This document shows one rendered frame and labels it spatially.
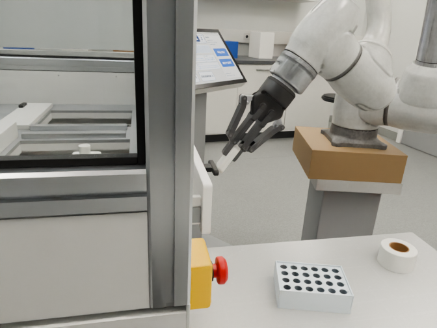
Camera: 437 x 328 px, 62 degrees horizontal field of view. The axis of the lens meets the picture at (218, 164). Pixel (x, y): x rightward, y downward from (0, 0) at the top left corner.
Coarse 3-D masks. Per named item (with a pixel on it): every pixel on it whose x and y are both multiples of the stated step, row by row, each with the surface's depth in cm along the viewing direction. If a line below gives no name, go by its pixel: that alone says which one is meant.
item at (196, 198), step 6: (192, 198) 70; (198, 198) 71; (192, 204) 71; (198, 204) 71; (192, 210) 71; (198, 210) 71; (192, 216) 71; (198, 216) 72; (192, 222) 72; (198, 222) 72
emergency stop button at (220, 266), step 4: (220, 256) 52; (216, 260) 52; (220, 260) 51; (224, 260) 52; (216, 264) 52; (220, 264) 51; (224, 264) 51; (216, 268) 52; (220, 268) 51; (224, 268) 51; (216, 272) 51; (220, 272) 51; (224, 272) 51; (216, 276) 52; (220, 276) 51; (224, 276) 51; (220, 280) 51; (224, 280) 51
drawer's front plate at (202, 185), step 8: (200, 160) 80; (200, 168) 76; (200, 176) 72; (208, 176) 72; (200, 184) 71; (208, 184) 68; (200, 192) 71; (208, 192) 68; (208, 200) 69; (208, 208) 70; (208, 216) 70; (200, 224) 73; (208, 224) 71; (208, 232) 72
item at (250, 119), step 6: (258, 108) 78; (264, 108) 78; (258, 114) 79; (246, 120) 80; (252, 120) 79; (240, 126) 81; (246, 126) 80; (240, 132) 80; (234, 138) 80; (240, 138) 80; (234, 144) 80
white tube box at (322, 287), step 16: (288, 272) 66; (304, 272) 66; (320, 272) 66; (336, 272) 67; (288, 288) 63; (304, 288) 62; (320, 288) 62; (336, 288) 62; (288, 304) 61; (304, 304) 61; (320, 304) 61; (336, 304) 61
